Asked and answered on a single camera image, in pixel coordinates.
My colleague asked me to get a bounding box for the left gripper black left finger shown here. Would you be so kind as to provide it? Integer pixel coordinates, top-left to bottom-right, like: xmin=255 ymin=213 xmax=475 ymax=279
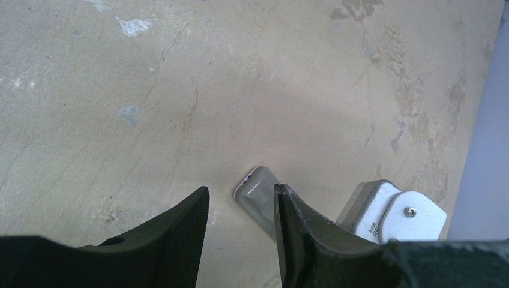
xmin=1 ymin=187 xmax=209 ymax=287

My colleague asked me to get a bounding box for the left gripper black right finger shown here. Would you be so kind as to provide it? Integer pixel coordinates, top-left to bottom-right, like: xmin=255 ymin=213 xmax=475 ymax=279
xmin=274 ymin=184 xmax=508 ymax=287

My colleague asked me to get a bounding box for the grey remote control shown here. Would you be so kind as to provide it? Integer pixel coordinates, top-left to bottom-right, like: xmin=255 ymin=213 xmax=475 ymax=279
xmin=233 ymin=166 xmax=279 ymax=241

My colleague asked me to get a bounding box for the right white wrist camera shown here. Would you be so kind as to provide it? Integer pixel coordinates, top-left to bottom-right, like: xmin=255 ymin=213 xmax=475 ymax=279
xmin=336 ymin=180 xmax=447 ymax=245

